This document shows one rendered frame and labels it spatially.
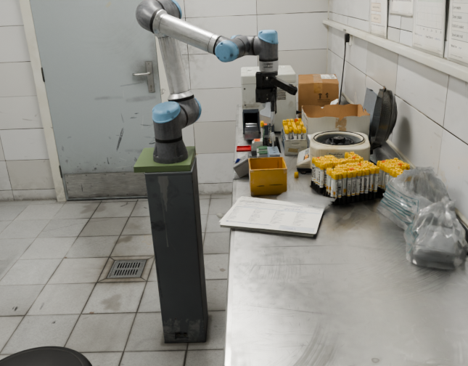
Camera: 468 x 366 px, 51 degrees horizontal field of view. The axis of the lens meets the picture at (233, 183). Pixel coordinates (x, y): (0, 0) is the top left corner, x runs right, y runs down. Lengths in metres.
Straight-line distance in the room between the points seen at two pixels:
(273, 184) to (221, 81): 2.15
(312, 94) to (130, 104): 1.56
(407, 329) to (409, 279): 0.20
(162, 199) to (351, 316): 1.16
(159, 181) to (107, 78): 1.91
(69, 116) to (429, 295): 3.25
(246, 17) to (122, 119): 1.22
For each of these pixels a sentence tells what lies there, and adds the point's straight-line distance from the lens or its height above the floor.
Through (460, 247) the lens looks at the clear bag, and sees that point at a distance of 1.39.
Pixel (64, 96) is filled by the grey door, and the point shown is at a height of 0.87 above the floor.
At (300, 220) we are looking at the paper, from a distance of 1.54.
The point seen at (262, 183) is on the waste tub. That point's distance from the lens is 1.74.
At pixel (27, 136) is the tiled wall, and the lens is 4.27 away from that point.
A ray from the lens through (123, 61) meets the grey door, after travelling 3.83.
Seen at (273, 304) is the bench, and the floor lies 0.87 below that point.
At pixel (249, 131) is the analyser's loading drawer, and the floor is 0.92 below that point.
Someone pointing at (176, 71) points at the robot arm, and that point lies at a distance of 2.13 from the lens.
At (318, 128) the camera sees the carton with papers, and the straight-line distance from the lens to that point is 2.25.
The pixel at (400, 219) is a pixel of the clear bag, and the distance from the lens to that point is 1.55.
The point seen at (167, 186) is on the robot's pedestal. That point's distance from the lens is 2.08.
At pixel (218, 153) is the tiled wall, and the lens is 3.95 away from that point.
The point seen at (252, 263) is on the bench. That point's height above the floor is 0.88.
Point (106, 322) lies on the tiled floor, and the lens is 2.71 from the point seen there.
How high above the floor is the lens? 1.56
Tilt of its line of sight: 21 degrees down
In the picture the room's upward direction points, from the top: 3 degrees counter-clockwise
